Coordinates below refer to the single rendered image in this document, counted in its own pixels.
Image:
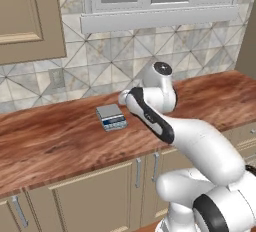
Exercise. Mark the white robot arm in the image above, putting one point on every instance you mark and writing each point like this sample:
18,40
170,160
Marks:
200,149

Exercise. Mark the grey digital scale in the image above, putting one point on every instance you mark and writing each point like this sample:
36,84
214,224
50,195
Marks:
111,117

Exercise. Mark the beige base cupboard door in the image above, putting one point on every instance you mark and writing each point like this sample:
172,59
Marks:
156,189
7,217
90,199

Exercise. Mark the white framed window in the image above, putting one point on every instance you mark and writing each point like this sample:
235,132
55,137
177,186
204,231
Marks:
160,2

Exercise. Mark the beige drawer front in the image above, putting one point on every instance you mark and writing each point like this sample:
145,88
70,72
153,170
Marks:
242,136

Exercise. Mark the silver drawer knob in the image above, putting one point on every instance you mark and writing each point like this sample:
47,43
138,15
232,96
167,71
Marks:
253,131

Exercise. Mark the beige tall cabinet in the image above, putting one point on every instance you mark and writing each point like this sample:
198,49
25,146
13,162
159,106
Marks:
247,42

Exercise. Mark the grey wall socket plate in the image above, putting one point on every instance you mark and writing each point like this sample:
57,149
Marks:
56,78

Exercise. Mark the beige wall cupboard door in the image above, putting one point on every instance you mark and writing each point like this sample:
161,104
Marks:
26,16

